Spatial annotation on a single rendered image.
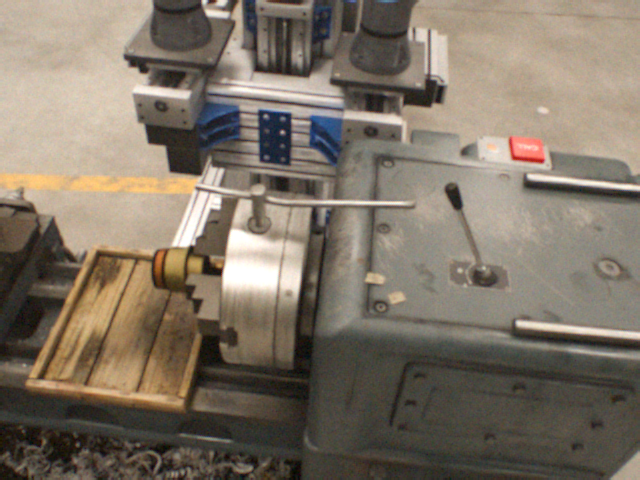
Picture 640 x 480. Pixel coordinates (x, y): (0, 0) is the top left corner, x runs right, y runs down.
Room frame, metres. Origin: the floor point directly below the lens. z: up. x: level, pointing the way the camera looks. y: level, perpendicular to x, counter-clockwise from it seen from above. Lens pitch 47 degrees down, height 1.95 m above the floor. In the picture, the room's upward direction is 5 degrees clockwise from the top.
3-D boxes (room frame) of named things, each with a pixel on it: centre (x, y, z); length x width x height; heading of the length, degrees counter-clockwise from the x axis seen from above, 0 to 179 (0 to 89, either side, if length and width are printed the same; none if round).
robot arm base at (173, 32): (1.38, 0.41, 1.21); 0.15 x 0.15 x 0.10
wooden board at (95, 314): (0.71, 0.38, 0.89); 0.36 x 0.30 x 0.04; 178
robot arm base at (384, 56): (1.35, -0.08, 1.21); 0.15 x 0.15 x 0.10
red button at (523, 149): (0.91, -0.35, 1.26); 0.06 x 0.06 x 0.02; 88
